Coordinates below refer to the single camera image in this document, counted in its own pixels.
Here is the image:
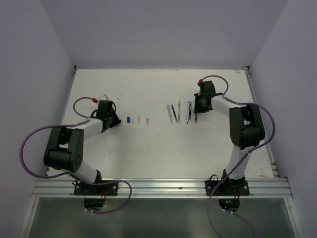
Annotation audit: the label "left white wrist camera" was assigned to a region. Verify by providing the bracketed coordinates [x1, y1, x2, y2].
[99, 94, 109, 100]

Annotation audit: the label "clear grey pen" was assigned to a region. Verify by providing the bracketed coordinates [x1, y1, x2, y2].
[177, 101, 181, 123]

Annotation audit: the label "clear slim pen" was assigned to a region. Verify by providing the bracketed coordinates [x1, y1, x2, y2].
[166, 105, 173, 124]

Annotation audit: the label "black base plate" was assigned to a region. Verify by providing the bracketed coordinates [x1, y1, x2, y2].
[205, 179, 250, 196]
[72, 181, 118, 196]

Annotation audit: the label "aluminium front rail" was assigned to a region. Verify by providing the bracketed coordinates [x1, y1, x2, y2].
[32, 177, 292, 198]

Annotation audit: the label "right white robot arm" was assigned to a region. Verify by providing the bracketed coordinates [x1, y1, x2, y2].
[194, 79, 265, 195]

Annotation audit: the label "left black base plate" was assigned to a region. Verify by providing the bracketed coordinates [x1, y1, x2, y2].
[72, 181, 118, 196]

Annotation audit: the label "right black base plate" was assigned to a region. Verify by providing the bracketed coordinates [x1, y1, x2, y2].
[205, 179, 250, 196]

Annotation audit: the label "green barrel pen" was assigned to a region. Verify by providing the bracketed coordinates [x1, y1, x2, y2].
[171, 104, 178, 123]

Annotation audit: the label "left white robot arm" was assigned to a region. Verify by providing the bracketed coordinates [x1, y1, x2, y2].
[44, 100, 121, 195]

